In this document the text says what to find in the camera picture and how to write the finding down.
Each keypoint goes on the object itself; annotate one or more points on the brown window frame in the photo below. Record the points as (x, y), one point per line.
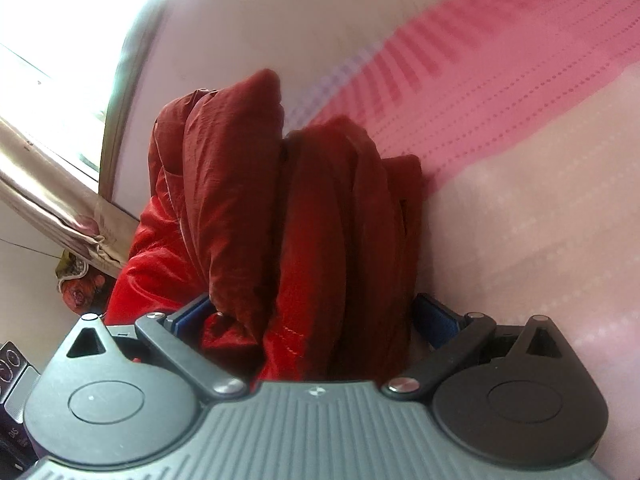
(120, 110)

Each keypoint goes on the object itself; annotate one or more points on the beige floral curtain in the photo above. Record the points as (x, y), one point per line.
(50, 200)

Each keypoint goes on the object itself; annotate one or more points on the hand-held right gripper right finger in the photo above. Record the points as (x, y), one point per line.
(440, 321)

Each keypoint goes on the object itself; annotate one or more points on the red puffer jacket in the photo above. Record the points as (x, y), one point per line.
(310, 220)

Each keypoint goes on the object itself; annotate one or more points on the pink checkered bed sheet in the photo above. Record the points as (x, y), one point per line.
(475, 85)

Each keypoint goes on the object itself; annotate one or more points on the black appliance with dials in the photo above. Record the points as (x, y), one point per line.
(15, 375)

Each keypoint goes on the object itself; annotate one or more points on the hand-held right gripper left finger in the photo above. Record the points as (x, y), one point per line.
(192, 313)

